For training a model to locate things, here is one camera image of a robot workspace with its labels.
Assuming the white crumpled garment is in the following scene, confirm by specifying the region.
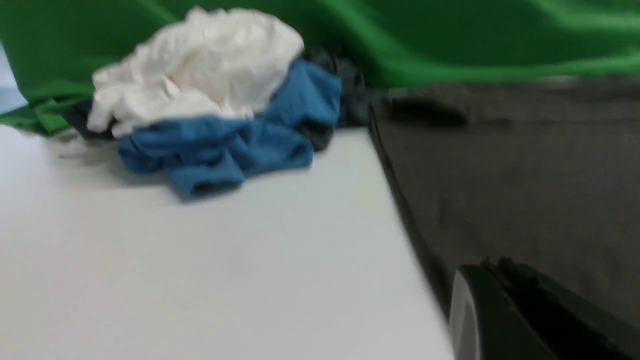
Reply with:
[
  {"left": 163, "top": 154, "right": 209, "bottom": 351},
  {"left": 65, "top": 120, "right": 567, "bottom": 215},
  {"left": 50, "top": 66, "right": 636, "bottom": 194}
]
[{"left": 87, "top": 7, "right": 305, "bottom": 138}]

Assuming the blue crumpled garment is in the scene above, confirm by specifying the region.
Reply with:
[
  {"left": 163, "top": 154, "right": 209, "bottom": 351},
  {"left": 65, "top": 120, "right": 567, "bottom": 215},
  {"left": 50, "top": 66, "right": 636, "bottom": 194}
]
[{"left": 118, "top": 60, "right": 342, "bottom": 198}]

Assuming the dark gray long-sleeved shirt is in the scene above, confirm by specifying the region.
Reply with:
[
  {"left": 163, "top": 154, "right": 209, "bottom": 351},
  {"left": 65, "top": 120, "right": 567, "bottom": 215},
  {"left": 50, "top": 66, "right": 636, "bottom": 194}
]
[{"left": 370, "top": 77, "right": 640, "bottom": 327}]

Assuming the green backdrop cloth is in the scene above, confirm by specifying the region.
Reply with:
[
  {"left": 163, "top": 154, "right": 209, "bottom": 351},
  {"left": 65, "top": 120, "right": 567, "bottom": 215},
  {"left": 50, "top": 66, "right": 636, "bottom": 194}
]
[{"left": 0, "top": 0, "right": 640, "bottom": 136}]

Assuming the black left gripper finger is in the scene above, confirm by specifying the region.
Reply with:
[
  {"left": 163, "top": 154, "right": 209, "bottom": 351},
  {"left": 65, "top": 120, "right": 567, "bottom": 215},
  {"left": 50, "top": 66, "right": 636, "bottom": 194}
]
[{"left": 448, "top": 258, "right": 640, "bottom": 360}]

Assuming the dark slate crumpled garment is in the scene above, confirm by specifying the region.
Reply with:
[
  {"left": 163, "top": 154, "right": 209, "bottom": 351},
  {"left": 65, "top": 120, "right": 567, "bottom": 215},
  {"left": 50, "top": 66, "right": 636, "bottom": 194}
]
[{"left": 60, "top": 45, "right": 372, "bottom": 158}]

